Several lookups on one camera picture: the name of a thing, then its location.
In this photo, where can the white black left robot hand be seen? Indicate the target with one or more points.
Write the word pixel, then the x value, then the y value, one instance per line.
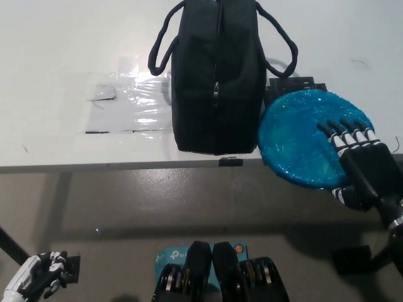
pixel 34 273

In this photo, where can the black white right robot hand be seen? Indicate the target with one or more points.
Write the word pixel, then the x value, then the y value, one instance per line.
pixel 368 163

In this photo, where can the blue plate stack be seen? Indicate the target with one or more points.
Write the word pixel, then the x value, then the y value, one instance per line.
pixel 292 141

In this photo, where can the black fabric zip bag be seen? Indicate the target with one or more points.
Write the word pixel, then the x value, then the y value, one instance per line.
pixel 195 110

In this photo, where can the black table leg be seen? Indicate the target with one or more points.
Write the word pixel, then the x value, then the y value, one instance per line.
pixel 378 262
pixel 12 247

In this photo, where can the thin black thread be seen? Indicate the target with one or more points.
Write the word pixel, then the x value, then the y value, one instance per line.
pixel 397 141
pixel 359 61

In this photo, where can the black tape square marker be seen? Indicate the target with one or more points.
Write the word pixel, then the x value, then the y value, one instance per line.
pixel 283 86

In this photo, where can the small black tape strip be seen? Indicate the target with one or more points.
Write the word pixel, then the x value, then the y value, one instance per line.
pixel 230 162

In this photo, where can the teal tp-link box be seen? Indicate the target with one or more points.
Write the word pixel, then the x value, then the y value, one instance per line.
pixel 171 256

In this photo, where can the small grey paper patch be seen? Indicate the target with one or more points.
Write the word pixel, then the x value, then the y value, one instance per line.
pixel 102 93

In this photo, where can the clear plastic sheet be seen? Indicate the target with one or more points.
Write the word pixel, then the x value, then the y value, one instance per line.
pixel 141 104

